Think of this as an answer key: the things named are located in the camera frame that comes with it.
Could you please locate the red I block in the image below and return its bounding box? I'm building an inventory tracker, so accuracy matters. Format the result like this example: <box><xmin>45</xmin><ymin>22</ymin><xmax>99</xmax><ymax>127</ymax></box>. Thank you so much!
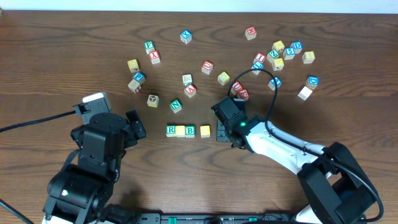
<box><xmin>253</xmin><ymin>52</ymin><xmax>266</xmax><ymax>63</ymax></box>

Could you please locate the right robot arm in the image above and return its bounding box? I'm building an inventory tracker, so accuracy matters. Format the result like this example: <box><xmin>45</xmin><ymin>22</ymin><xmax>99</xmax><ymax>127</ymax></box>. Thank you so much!
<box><xmin>211</xmin><ymin>97</ymin><xmax>381</xmax><ymax>223</ymax></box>

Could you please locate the blue d block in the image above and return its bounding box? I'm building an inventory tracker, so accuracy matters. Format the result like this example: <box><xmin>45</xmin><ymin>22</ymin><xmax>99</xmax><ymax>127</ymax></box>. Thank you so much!
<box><xmin>305</xmin><ymin>76</ymin><xmax>319</xmax><ymax>90</ymax></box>
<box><xmin>290</xmin><ymin>41</ymin><xmax>303</xmax><ymax>54</ymax></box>

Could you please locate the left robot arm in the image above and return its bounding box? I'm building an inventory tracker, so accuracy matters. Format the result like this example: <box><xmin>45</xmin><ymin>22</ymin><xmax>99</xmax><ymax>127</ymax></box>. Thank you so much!
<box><xmin>43</xmin><ymin>98</ymin><xmax>146</xmax><ymax>223</ymax></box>

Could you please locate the yellow O block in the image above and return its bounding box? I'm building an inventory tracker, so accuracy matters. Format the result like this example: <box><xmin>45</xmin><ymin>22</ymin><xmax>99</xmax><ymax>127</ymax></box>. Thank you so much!
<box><xmin>175</xmin><ymin>126</ymin><xmax>185</xmax><ymax>138</ymax></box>

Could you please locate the red block top right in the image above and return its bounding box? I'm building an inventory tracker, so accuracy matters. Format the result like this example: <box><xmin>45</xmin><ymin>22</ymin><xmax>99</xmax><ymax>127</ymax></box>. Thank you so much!
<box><xmin>245</xmin><ymin>27</ymin><xmax>257</xmax><ymax>40</ymax></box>

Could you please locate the green B block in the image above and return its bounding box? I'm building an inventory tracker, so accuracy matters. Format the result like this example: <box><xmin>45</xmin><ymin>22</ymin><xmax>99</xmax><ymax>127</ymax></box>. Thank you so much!
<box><xmin>185</xmin><ymin>125</ymin><xmax>196</xmax><ymax>138</ymax></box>

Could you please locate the green R block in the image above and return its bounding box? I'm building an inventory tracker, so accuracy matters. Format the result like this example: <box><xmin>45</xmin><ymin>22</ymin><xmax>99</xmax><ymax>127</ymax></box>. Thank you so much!
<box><xmin>165</xmin><ymin>125</ymin><xmax>176</xmax><ymax>138</ymax></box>

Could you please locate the blue X block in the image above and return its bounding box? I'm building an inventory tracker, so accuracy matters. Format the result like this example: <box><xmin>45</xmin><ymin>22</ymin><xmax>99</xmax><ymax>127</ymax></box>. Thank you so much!
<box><xmin>180</xmin><ymin>30</ymin><xmax>192</xmax><ymax>44</ymax></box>

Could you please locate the blue 2 block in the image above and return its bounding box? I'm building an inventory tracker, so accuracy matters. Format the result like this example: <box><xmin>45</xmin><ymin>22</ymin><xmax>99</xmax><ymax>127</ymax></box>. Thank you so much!
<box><xmin>268</xmin><ymin>77</ymin><xmax>282</xmax><ymax>91</ymax></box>

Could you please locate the red U block lower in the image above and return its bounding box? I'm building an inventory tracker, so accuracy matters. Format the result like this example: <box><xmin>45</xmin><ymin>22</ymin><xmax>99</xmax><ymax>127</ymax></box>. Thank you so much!
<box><xmin>231</xmin><ymin>81</ymin><xmax>243</xmax><ymax>96</ymax></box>

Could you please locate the plain wooden block left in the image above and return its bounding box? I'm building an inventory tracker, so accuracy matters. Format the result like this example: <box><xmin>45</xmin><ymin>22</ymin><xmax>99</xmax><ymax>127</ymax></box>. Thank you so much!
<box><xmin>127</xmin><ymin>80</ymin><xmax>142</xmax><ymax>93</ymax></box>

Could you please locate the yellow block above Z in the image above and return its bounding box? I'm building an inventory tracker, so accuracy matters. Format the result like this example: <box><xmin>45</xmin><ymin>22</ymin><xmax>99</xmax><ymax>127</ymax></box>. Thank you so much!
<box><xmin>272</xmin><ymin>40</ymin><xmax>285</xmax><ymax>53</ymax></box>

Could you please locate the green Z block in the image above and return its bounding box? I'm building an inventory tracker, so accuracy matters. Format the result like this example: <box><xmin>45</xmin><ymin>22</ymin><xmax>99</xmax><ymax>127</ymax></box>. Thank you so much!
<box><xmin>266</xmin><ymin>49</ymin><xmax>279</xmax><ymax>63</ymax></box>

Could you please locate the blue L block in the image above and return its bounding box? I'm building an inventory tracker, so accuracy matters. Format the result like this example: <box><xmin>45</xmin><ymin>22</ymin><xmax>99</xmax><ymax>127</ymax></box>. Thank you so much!
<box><xmin>251</xmin><ymin>60</ymin><xmax>264</xmax><ymax>75</ymax></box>

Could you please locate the blue D block right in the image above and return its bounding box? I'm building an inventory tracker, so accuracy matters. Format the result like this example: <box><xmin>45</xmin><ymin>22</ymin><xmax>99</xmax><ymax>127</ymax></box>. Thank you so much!
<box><xmin>305</xmin><ymin>76</ymin><xmax>319</xmax><ymax>90</ymax></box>

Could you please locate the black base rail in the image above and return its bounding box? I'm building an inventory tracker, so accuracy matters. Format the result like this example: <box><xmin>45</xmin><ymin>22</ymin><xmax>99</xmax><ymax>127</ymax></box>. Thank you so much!
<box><xmin>136</xmin><ymin>213</ymin><xmax>297</xmax><ymax>224</ymax></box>

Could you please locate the green N block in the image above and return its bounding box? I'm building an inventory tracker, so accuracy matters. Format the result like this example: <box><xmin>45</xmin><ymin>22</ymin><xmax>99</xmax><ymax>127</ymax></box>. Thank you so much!
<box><xmin>170</xmin><ymin>99</ymin><xmax>182</xmax><ymax>113</ymax></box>

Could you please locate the blue P block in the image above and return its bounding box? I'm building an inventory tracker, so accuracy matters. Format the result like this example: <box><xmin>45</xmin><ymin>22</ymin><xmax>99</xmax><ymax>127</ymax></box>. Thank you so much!
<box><xmin>132</xmin><ymin>72</ymin><xmax>146</xmax><ymax>85</ymax></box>

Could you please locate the red U block upper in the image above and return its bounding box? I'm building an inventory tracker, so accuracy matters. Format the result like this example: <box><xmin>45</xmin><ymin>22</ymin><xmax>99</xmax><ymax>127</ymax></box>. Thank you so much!
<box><xmin>201</xmin><ymin>60</ymin><xmax>214</xmax><ymax>75</ymax></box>

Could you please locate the plain white block right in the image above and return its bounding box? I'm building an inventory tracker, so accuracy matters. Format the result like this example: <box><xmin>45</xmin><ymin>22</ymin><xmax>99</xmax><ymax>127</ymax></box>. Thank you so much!
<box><xmin>297</xmin><ymin>86</ymin><xmax>313</xmax><ymax>101</ymax></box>

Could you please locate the red Y block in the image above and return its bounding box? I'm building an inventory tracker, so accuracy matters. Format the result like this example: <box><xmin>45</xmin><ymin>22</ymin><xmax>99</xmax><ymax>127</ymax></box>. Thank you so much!
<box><xmin>149</xmin><ymin>50</ymin><xmax>160</xmax><ymax>64</ymax></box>

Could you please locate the red A block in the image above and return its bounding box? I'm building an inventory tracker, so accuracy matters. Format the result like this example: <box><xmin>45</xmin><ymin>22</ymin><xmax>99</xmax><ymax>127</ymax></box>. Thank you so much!
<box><xmin>184</xmin><ymin>84</ymin><xmax>197</xmax><ymax>98</ymax></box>

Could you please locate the monkey picture block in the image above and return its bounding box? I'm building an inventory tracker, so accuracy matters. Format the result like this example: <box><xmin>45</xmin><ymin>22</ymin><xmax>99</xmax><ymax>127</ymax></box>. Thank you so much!
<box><xmin>147</xmin><ymin>95</ymin><xmax>159</xmax><ymax>108</ymax></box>

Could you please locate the green F block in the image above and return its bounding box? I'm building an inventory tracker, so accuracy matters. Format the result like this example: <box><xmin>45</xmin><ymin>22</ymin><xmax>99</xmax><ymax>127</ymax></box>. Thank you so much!
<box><xmin>144</xmin><ymin>40</ymin><xmax>155</xmax><ymax>54</ymax></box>

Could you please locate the yellow 8 block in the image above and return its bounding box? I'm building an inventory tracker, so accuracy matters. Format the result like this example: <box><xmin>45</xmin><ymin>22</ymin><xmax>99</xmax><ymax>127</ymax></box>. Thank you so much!
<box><xmin>302</xmin><ymin>51</ymin><xmax>315</xmax><ymax>64</ymax></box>

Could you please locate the blue D block upper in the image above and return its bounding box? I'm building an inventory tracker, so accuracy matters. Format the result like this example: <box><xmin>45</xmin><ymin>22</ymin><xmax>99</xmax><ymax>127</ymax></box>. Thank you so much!
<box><xmin>290</xmin><ymin>41</ymin><xmax>303</xmax><ymax>54</ymax></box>

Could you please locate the blue 5 block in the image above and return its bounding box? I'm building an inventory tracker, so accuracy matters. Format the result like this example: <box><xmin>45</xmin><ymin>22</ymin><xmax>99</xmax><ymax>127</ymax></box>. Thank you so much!
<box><xmin>283</xmin><ymin>47</ymin><xmax>295</xmax><ymax>60</ymax></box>

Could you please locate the yellow block under Z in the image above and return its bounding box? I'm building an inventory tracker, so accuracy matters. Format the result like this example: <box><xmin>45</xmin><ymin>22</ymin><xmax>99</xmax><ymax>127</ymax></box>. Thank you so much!
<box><xmin>272</xmin><ymin>58</ymin><xmax>284</xmax><ymax>71</ymax></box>

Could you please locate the red u block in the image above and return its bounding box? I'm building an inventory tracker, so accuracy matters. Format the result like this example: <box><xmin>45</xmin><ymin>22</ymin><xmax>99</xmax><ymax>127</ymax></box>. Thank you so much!
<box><xmin>201</xmin><ymin>60</ymin><xmax>214</xmax><ymax>75</ymax></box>
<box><xmin>231</xmin><ymin>81</ymin><xmax>243</xmax><ymax>96</ymax></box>

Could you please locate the red E block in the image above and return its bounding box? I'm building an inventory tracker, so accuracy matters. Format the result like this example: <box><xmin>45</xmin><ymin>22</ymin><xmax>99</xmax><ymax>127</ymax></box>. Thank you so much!
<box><xmin>237</xmin><ymin>88</ymin><xmax>250</xmax><ymax>101</ymax></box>

